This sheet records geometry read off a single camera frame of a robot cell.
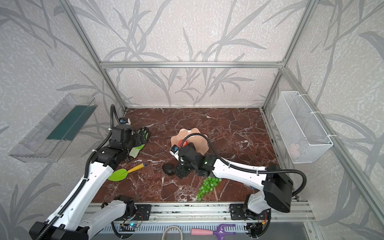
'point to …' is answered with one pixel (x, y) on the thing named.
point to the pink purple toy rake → (220, 232)
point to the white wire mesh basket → (305, 140)
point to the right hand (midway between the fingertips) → (179, 159)
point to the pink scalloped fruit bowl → (199, 142)
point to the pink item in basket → (293, 150)
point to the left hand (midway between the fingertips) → (138, 129)
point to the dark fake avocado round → (168, 169)
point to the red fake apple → (185, 143)
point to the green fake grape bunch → (208, 186)
